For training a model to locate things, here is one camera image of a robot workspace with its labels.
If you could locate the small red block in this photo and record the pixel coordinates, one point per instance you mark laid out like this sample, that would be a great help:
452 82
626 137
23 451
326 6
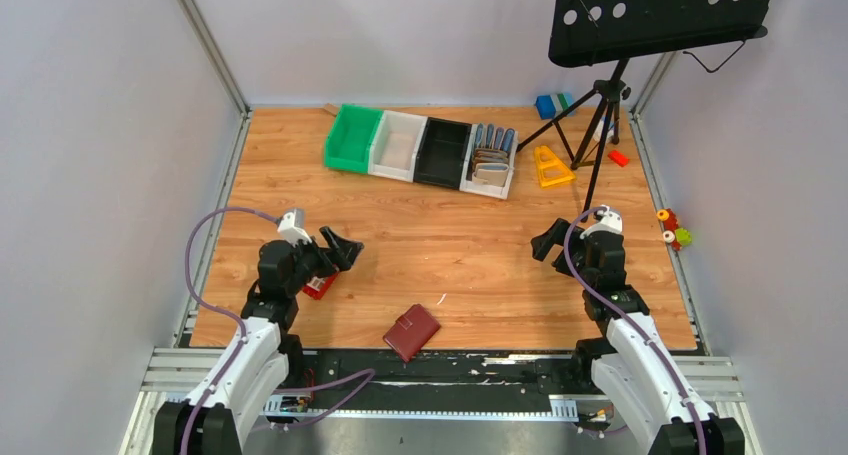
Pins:
618 158

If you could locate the white bin with tools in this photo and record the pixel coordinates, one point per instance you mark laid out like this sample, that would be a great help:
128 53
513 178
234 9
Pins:
489 162

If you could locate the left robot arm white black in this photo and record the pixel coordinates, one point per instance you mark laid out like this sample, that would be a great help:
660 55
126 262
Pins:
217 416

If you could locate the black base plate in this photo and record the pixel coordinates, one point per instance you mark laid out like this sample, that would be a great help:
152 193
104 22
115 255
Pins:
550 373

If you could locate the black music stand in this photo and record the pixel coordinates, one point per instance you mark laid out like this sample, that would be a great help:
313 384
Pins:
590 32

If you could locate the colourful toy car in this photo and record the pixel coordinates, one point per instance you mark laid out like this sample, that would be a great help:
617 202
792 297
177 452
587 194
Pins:
673 233

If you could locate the blue green block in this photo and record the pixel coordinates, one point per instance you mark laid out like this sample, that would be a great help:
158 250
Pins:
551 105

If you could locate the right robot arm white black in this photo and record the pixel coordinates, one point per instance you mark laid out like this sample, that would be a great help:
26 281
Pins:
629 363

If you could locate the white plastic bin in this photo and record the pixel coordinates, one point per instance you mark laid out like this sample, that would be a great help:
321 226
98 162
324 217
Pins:
395 145

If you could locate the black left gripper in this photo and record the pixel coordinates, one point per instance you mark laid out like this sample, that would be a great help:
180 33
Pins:
341 252

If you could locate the black plastic bin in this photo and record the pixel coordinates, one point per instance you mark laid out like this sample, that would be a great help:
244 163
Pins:
441 154

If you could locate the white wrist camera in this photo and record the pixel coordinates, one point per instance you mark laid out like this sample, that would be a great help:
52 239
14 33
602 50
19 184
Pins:
607 220
290 227

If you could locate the yellow triangular toy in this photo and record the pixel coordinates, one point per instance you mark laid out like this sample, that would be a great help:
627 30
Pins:
551 170

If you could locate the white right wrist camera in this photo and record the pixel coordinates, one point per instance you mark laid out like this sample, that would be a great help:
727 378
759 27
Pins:
607 220

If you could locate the green plastic bin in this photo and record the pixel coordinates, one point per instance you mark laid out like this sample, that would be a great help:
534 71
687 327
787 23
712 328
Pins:
348 143

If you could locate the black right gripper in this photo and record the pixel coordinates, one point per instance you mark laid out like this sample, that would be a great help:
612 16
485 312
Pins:
555 235

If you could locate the aluminium frame rail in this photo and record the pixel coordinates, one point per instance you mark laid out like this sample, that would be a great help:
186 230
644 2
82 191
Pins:
172 372

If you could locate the red leather card holder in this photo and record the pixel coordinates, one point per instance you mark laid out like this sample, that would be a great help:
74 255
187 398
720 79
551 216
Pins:
411 332

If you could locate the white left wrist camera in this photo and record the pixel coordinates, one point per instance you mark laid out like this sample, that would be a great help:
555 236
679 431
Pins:
290 227

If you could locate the red plastic tray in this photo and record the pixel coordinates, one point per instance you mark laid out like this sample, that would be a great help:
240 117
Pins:
317 287

